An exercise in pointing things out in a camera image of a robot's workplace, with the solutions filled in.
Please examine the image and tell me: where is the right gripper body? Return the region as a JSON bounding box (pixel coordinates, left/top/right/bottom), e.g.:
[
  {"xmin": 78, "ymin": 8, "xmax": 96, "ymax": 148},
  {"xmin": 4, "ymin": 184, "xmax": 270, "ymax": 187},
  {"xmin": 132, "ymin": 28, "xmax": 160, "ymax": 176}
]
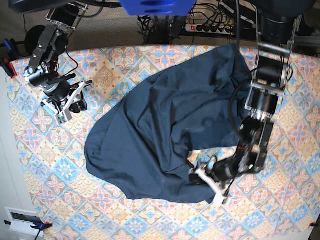
[{"xmin": 41, "ymin": 80, "xmax": 93, "ymax": 125}]

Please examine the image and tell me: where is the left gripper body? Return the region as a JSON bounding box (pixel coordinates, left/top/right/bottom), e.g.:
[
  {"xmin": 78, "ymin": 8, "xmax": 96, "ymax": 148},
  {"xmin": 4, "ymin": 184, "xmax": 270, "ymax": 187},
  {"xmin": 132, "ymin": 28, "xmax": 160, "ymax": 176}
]
[{"xmin": 189, "ymin": 156, "xmax": 238, "ymax": 207}]

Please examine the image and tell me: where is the dark blue t-shirt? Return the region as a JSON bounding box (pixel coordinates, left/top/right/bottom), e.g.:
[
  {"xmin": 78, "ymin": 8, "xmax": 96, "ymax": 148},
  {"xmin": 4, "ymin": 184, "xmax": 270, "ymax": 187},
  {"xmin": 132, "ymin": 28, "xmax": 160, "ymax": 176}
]
[{"xmin": 84, "ymin": 44, "xmax": 250, "ymax": 204}]

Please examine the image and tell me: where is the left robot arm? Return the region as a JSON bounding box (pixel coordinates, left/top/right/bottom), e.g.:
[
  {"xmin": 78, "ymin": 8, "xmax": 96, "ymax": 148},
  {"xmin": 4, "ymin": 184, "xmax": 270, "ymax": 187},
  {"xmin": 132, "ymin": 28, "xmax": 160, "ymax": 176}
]
[{"xmin": 190, "ymin": 0, "xmax": 304, "ymax": 206}]

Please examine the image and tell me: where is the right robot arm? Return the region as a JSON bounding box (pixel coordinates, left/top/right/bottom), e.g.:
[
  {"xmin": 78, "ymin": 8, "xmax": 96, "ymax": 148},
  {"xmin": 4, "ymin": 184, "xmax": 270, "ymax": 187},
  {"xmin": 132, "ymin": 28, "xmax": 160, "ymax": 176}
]
[{"xmin": 23, "ymin": 3, "xmax": 93, "ymax": 125}]

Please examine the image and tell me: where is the blue clamp back left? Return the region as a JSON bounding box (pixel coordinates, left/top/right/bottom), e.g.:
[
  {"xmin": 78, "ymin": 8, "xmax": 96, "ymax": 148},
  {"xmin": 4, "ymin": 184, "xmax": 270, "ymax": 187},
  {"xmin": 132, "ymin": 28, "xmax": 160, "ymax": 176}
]
[{"xmin": 0, "ymin": 38, "xmax": 18, "ymax": 79}]

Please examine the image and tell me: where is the blue clamp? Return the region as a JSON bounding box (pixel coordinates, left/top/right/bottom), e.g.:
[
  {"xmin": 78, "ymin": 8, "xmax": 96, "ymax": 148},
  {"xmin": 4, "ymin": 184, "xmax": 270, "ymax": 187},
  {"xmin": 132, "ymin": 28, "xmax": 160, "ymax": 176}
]
[
  {"xmin": 0, "ymin": 38, "xmax": 18, "ymax": 79},
  {"xmin": 4, "ymin": 220, "xmax": 53, "ymax": 232}
]

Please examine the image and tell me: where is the colourful patterned tablecloth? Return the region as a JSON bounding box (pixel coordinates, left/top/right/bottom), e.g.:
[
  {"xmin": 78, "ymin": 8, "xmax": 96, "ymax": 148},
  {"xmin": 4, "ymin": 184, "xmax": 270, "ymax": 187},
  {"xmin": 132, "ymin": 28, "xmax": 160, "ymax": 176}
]
[{"xmin": 6, "ymin": 45, "xmax": 320, "ymax": 240}]

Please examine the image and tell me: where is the blue clamp front left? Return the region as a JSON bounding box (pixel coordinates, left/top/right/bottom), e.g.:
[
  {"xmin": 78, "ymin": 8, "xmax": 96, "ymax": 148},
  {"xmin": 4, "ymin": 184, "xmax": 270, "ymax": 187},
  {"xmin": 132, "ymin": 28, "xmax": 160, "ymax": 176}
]
[{"xmin": 4, "ymin": 220, "xmax": 53, "ymax": 232}]

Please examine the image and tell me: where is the white power strip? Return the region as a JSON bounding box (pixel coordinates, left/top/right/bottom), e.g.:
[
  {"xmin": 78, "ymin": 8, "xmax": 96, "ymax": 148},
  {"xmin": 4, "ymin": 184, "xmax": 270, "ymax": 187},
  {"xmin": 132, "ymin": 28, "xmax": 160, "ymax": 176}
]
[{"xmin": 184, "ymin": 23, "xmax": 233, "ymax": 35}]

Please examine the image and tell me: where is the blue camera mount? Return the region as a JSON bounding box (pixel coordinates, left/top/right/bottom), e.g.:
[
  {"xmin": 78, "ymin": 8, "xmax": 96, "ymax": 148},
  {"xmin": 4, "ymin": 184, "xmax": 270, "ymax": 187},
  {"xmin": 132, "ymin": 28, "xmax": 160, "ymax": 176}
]
[{"xmin": 118, "ymin": 0, "xmax": 196, "ymax": 16}]

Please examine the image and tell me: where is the white wall outlet box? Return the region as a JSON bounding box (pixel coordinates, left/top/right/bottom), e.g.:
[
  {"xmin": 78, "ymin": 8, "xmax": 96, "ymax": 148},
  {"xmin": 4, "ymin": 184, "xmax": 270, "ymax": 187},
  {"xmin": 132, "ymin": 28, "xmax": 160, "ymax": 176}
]
[{"xmin": 5, "ymin": 207, "xmax": 41, "ymax": 240}]

